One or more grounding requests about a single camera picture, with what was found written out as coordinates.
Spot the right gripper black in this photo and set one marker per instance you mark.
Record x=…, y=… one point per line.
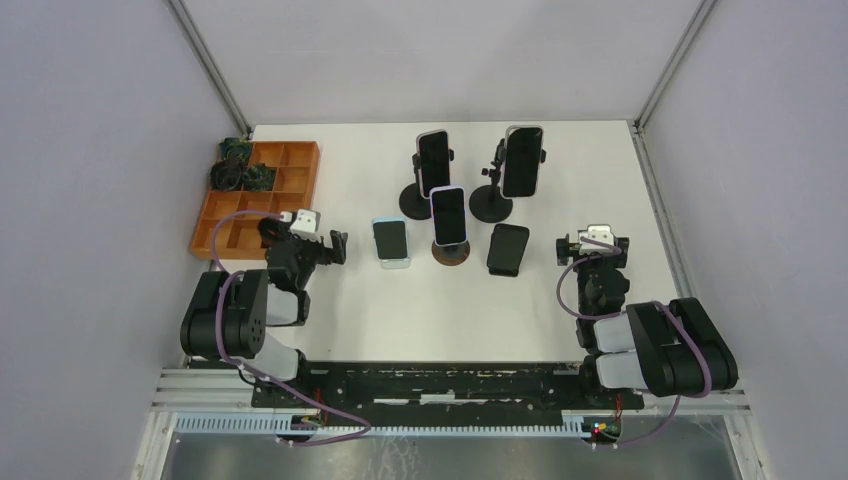
x=564, y=249

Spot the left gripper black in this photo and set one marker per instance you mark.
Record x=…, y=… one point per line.
x=336, y=254

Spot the light blue cased phone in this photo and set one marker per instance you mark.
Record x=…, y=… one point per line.
x=390, y=237

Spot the brown round base stand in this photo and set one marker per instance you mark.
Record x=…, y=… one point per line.
x=451, y=255

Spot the lilac cased phone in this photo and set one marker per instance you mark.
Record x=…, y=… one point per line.
x=449, y=215

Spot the silver white phone stand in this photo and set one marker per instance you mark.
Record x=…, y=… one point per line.
x=395, y=264

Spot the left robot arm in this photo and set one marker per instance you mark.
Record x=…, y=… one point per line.
x=230, y=315

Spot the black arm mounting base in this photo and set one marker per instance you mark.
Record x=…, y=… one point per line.
x=468, y=394

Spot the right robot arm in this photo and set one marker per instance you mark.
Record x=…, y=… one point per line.
x=665, y=349

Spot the black rear left stand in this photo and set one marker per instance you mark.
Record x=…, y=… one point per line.
x=411, y=202

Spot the black phone on stand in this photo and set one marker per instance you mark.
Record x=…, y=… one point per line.
x=507, y=245

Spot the white cased rear right phone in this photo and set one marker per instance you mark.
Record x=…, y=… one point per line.
x=523, y=157

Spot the white cased phone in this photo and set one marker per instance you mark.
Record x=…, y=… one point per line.
x=434, y=160
x=523, y=157

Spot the black rear right stand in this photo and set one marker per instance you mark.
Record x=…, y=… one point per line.
x=486, y=202

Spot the white cased rear left phone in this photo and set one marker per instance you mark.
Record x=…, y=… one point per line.
x=434, y=160

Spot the orange compartment tray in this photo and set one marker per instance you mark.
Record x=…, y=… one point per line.
x=279, y=176

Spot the green bundle at corner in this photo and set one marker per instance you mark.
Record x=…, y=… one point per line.
x=235, y=149

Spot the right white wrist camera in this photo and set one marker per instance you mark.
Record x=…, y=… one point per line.
x=596, y=238

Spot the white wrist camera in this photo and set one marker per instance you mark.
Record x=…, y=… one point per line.
x=596, y=238
x=303, y=223

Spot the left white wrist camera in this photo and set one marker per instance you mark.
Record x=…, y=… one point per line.
x=303, y=223

